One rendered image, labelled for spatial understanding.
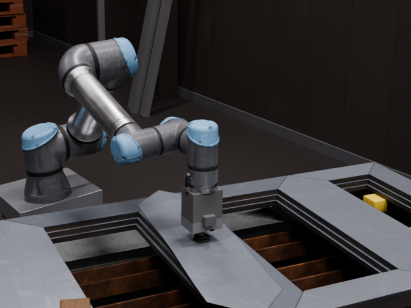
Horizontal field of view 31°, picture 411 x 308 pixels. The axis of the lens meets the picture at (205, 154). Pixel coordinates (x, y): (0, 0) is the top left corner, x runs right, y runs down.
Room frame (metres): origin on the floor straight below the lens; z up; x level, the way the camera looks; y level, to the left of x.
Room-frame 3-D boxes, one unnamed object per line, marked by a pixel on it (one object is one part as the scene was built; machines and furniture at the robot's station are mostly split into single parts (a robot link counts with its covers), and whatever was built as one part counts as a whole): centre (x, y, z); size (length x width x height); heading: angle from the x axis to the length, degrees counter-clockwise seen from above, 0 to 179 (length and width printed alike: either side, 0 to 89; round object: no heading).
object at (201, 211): (1.69, 0.00, 0.96); 0.10 x 0.09 x 0.16; 29
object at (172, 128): (1.77, 0.08, 1.12); 0.11 x 0.11 x 0.08; 34
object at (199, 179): (1.70, 0.01, 1.04); 0.08 x 0.08 x 0.05
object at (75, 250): (2.22, 0.02, 0.67); 1.30 x 0.20 x 0.03; 115
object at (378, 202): (2.13, -0.53, 0.79); 0.06 x 0.05 x 0.04; 25
